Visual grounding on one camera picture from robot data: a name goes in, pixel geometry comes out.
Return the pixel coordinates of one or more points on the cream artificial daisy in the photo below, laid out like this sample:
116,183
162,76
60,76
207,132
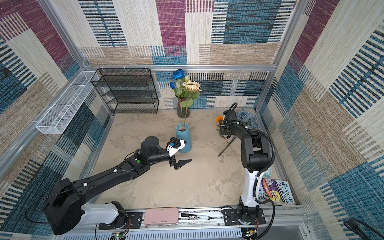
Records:
191,90

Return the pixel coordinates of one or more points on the dark blue artificial rose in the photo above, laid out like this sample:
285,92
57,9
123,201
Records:
178,74

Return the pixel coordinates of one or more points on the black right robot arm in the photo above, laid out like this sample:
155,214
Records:
258,153

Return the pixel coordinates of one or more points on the blue rose orange flower bouquet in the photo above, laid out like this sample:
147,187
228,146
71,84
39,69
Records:
249,119

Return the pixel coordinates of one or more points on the teal ceramic vase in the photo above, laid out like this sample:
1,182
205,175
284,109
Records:
183,133

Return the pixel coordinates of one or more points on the orange artificial carnation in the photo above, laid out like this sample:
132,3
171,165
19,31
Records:
219,121

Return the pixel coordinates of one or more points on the colourful paperback book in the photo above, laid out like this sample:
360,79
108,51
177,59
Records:
276,190

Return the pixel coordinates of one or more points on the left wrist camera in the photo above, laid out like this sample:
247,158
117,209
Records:
174,145

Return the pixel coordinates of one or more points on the black white marker pen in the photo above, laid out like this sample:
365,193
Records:
194,216

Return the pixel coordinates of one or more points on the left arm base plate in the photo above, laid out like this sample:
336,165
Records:
131,220

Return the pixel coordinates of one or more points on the black wire shelf rack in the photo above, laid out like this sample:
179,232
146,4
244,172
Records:
129,90

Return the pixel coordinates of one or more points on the pale blue-white artificial tulip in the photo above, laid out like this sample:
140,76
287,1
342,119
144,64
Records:
179,85

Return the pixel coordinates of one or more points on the pink ribbed glass vase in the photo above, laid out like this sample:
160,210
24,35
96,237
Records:
181,111

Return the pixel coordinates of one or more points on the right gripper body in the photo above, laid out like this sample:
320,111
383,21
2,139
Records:
223,129

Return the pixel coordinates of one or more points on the white mesh wall basket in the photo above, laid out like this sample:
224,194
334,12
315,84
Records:
58,117

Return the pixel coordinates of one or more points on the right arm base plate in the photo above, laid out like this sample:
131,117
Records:
233,217

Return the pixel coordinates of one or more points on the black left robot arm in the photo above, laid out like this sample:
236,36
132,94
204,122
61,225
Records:
68,205

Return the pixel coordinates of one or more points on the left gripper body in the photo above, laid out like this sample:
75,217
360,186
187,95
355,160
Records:
172,161

